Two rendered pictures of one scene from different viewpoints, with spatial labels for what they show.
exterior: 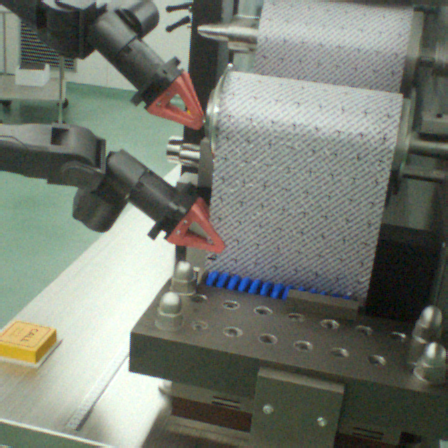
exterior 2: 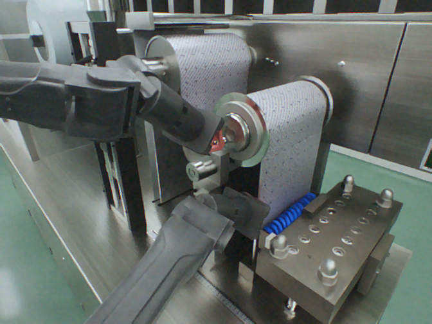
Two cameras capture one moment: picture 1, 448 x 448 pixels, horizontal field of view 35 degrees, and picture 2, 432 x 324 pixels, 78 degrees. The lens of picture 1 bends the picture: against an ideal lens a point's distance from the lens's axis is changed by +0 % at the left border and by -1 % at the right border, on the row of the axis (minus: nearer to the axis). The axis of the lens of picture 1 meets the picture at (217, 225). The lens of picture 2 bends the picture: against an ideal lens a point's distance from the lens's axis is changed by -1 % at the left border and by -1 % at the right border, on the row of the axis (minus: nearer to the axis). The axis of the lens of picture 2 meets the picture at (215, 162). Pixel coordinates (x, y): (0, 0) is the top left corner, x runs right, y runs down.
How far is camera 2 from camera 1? 0.87 m
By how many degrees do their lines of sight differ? 51
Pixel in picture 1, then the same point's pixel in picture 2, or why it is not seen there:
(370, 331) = (339, 201)
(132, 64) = (191, 121)
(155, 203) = (246, 215)
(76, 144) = (213, 216)
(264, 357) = (369, 250)
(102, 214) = not seen: hidden behind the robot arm
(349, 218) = (309, 155)
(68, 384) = not seen: outside the picture
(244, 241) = (273, 200)
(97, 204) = not seen: hidden behind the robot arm
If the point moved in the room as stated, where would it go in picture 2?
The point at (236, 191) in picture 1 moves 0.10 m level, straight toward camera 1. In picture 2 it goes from (271, 175) to (321, 191)
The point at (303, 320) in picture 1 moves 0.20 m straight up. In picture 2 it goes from (327, 218) to (346, 139)
